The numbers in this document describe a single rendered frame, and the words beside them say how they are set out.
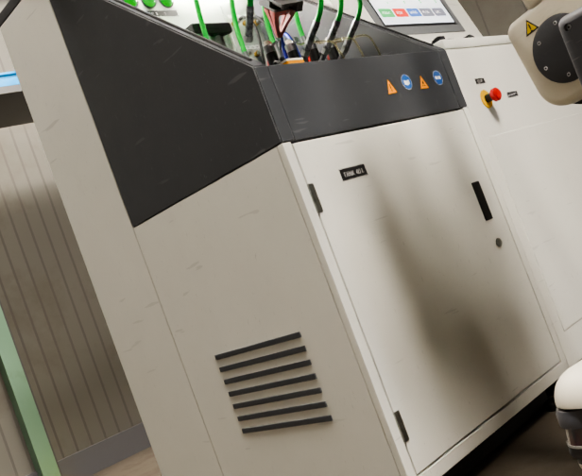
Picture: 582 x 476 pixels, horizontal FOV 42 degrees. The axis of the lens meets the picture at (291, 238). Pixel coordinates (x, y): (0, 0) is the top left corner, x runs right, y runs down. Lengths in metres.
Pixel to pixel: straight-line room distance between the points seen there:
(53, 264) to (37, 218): 0.24
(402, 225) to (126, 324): 0.81
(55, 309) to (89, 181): 1.75
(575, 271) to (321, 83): 0.96
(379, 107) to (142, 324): 0.81
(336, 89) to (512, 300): 0.68
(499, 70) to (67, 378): 2.41
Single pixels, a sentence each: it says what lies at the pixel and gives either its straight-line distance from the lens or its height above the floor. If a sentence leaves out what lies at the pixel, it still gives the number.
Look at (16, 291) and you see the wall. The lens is 3.68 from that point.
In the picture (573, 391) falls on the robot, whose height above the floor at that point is 0.26.
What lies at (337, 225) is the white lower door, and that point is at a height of 0.61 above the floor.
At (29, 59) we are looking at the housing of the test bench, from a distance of 2.18.
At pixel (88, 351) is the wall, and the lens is 3.73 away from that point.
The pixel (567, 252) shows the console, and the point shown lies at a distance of 2.19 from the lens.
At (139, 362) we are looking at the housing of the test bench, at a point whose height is 0.47.
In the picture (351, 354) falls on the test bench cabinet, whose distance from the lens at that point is 1.46.
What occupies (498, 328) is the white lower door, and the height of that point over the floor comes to 0.26.
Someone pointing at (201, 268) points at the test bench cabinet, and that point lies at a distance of 1.71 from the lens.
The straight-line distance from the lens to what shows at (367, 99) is 1.69.
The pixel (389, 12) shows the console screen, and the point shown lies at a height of 1.19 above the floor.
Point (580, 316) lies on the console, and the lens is 2.16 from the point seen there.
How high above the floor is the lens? 0.55
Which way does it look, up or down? 2 degrees up
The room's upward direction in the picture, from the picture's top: 21 degrees counter-clockwise
